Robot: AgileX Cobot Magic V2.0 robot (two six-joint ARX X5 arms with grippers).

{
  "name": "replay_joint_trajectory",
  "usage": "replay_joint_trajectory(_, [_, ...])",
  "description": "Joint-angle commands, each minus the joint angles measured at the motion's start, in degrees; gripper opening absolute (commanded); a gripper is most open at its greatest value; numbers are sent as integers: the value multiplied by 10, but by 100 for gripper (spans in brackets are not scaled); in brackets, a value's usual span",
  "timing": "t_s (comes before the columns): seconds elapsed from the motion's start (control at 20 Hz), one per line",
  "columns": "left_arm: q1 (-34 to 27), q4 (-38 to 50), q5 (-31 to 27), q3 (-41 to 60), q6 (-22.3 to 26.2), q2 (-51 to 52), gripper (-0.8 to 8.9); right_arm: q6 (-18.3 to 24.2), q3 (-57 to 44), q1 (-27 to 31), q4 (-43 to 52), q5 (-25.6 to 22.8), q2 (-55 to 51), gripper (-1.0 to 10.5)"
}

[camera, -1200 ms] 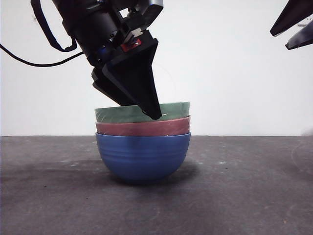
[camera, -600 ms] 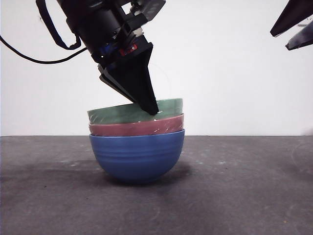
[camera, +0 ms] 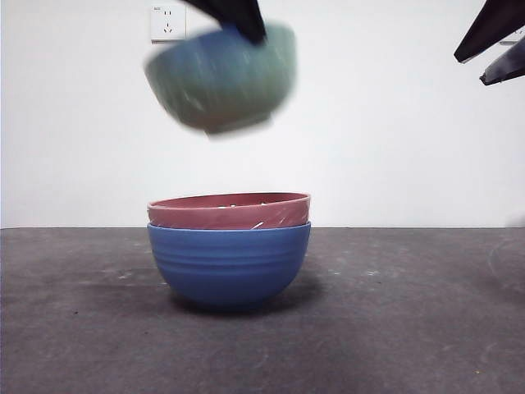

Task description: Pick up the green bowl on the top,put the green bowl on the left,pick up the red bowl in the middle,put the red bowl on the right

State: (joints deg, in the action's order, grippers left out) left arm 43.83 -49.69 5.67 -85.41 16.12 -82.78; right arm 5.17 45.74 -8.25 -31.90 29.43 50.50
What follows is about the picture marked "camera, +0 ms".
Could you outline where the green bowl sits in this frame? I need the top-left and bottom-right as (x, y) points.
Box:
(143, 21), (298, 140)

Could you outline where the red bowl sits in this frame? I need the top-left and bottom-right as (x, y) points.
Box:
(146, 190), (313, 231)

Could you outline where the blue ribbed bowl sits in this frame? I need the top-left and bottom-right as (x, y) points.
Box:
(146, 221), (313, 311)

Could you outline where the white wall socket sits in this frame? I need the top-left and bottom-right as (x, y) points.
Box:
(499, 28), (525, 46)
(149, 4), (188, 44)

